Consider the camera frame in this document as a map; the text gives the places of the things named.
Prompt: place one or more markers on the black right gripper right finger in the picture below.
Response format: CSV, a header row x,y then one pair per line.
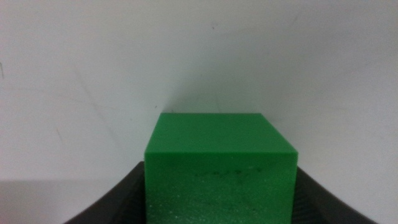
x,y
320,205

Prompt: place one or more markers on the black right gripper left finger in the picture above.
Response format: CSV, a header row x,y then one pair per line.
x,y
121,205

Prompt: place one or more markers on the green foam cube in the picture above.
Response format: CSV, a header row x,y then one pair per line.
x,y
220,174

